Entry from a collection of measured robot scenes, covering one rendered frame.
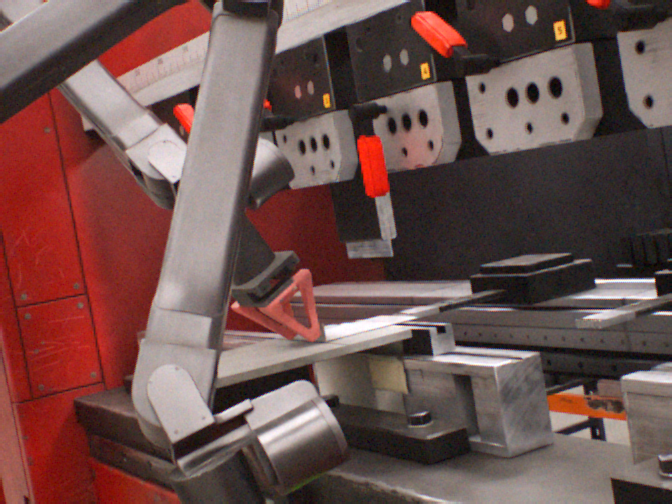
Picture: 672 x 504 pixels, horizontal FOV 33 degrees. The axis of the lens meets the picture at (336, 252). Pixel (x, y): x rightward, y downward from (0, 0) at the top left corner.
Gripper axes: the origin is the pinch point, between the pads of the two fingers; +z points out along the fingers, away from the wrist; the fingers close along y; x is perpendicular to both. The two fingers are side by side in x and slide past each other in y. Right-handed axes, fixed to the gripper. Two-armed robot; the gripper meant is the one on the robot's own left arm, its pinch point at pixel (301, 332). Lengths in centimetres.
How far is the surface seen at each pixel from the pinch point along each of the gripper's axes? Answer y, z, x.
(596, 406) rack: 167, 146, -125
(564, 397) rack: 181, 144, -125
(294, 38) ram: 2.6, -26.1, -22.0
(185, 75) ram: 36, -27, -22
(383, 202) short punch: -4.3, -6.1, -15.9
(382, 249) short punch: -2.5, -1.4, -13.2
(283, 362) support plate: -8.6, -1.9, 6.7
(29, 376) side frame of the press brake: 86, 2, 15
